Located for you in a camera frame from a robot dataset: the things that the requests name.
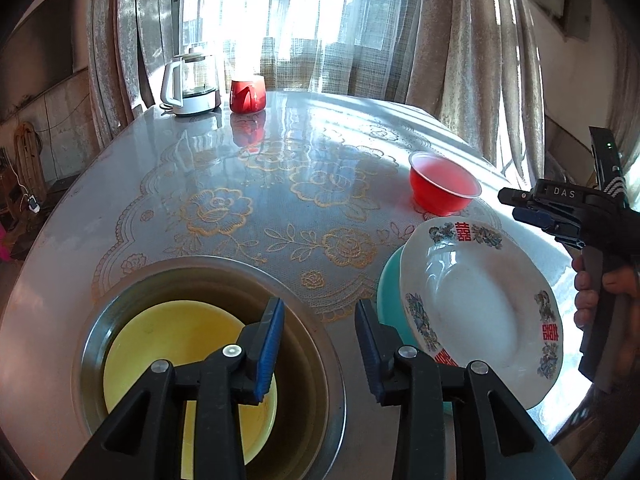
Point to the dark wall screen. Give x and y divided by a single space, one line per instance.
35 45

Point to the wooden chair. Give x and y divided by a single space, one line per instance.
27 160

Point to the stainless steel bowl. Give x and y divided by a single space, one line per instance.
310 360

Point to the red cup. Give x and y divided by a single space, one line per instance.
247 95

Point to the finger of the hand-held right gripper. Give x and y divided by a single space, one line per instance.
515 197
537 220

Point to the red plastic bowl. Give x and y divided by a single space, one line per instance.
440 195

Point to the white plate red character print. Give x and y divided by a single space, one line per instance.
475 300

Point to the teal plate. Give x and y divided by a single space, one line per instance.
387 290

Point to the grey wall box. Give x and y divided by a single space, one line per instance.
575 15

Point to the window with metal bars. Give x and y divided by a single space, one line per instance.
240 0

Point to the lace floral table mat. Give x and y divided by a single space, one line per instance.
300 200

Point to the person's right hand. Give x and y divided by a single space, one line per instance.
585 295

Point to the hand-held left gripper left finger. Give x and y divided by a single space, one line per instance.
267 350

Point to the glass kettle white base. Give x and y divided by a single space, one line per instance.
195 105

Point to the yellow plastic bowl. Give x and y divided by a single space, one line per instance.
150 340

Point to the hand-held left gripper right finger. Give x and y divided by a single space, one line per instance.
367 345

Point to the beige patterned curtain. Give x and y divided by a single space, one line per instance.
130 35
475 60

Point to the sheer white curtain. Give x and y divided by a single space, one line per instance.
300 20

